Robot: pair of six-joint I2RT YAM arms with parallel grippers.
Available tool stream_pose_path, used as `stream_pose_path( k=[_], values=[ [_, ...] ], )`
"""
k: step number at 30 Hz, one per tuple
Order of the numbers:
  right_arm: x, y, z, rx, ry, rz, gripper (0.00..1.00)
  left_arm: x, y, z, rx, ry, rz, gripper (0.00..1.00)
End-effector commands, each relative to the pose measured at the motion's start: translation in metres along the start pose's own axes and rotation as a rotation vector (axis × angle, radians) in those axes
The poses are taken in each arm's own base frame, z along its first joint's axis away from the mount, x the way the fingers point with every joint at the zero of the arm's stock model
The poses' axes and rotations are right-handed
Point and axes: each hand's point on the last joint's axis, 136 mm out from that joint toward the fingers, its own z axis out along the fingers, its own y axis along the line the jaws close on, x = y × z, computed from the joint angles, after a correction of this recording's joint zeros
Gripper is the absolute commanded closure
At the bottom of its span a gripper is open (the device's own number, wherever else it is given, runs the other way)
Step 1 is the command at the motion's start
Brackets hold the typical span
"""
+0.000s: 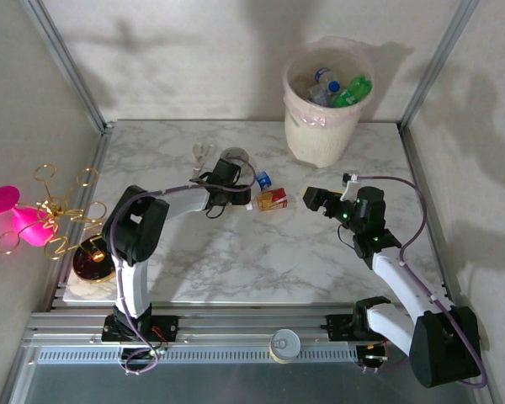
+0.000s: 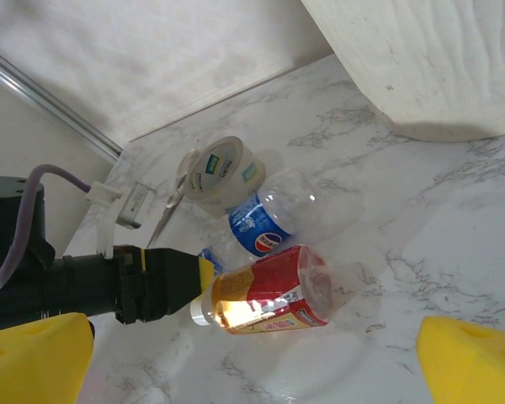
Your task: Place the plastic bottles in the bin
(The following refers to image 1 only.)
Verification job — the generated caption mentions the red orange label bottle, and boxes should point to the red orange label bottle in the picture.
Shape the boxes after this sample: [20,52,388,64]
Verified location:
[246,187,289,214]

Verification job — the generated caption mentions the clear bottle with blue cap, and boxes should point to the clear bottle with blue cap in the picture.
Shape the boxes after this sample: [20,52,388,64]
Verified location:
[306,79,343,107]

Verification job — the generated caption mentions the green bottle with yellow cap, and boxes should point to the green bottle with yellow cap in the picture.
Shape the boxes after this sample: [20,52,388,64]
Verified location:
[331,74,374,109]

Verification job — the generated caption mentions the cream ribbed waste bin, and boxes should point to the cream ribbed waste bin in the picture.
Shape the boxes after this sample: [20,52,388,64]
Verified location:
[282,35,376,169]

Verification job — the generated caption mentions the pink plastic bin liner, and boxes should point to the pink plastic bin liner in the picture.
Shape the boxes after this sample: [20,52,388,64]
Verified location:
[282,35,376,128]

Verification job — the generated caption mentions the small blue label water bottle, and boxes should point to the small blue label water bottle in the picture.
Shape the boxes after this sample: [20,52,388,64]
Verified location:
[253,169,274,194]

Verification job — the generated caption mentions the grey adhesive tape roll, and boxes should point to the grey adhesive tape roll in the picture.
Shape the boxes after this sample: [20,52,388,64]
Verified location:
[220,146,250,163]

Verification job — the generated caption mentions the small lit circuit board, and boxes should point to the small lit circuit board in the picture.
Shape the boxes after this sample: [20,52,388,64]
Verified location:
[356,343,391,366]

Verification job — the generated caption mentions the silver tin can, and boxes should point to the silver tin can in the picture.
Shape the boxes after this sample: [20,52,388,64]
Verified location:
[269,327,302,364]

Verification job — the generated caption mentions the grey metal base panel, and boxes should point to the grey metal base panel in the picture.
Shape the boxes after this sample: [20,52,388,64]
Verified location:
[0,361,504,404]

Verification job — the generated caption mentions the pink goblet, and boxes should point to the pink goblet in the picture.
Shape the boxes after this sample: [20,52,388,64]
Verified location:
[0,184,61,248]

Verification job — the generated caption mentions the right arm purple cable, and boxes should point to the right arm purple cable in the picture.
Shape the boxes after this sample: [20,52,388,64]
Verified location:
[353,176,488,391]

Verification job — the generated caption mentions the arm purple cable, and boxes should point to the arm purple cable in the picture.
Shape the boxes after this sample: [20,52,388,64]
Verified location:
[109,157,256,376]
[353,176,488,391]

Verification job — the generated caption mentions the white handled scissors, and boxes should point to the white handled scissors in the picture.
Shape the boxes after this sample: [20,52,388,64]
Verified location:
[189,141,217,183]

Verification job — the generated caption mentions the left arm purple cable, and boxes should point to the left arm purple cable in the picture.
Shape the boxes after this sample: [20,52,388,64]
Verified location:
[109,157,256,376]

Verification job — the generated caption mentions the aluminium table side rail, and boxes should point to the aluminium table side rail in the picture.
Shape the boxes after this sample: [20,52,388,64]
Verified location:
[41,124,113,304]
[398,124,462,306]

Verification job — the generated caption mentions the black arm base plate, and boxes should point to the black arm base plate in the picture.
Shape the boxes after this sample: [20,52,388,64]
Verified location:
[101,315,180,343]
[326,314,401,342]

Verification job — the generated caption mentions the aluminium mounting rail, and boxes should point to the aluminium mounting rail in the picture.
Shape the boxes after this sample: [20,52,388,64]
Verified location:
[24,305,487,344]

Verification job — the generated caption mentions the grey slotted cable duct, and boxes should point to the grey slotted cable duct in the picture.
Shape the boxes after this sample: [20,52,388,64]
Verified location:
[35,345,361,366]

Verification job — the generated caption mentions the aluminium frame post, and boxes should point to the aluminium frame post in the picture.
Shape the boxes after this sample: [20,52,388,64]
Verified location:
[397,0,483,130]
[19,0,114,135]

